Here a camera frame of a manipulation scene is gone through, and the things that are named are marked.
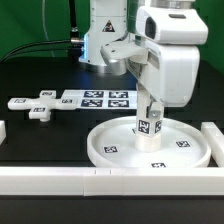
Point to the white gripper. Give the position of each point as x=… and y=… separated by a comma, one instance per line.
x=169, y=64

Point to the white round table top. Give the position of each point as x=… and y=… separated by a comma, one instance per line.
x=116, y=143

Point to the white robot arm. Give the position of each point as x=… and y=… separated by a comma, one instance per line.
x=112, y=35

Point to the white marker sheet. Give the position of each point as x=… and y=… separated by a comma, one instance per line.
x=103, y=99

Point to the white cross-shaped table base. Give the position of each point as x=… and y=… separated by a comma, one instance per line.
x=41, y=107

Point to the white front fence bar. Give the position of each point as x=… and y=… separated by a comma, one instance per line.
x=110, y=181

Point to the white left fence bar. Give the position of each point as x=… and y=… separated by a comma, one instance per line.
x=2, y=131

